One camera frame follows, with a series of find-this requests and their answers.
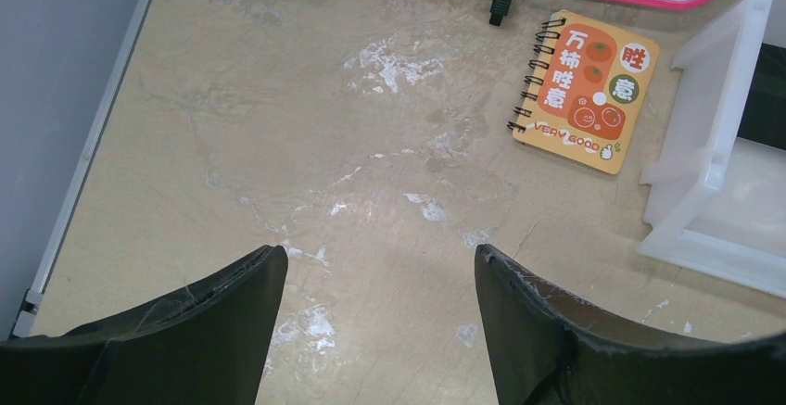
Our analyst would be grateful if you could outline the aluminium frame rail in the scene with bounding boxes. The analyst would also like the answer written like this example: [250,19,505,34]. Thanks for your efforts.
[1,0,151,340]

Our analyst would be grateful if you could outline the black card in white bin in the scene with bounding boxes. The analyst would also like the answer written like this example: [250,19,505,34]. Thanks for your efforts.
[737,44,785,150]

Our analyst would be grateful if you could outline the white plastic bin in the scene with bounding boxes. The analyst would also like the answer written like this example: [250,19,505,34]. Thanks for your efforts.
[637,0,785,297]

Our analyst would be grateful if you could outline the orange patterned card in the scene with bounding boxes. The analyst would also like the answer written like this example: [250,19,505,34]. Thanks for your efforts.
[508,10,659,175]

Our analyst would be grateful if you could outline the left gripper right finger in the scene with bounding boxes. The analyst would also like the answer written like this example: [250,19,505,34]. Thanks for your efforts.
[475,244,785,404]

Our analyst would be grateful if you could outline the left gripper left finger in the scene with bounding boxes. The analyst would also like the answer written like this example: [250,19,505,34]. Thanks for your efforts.
[1,246,288,404]

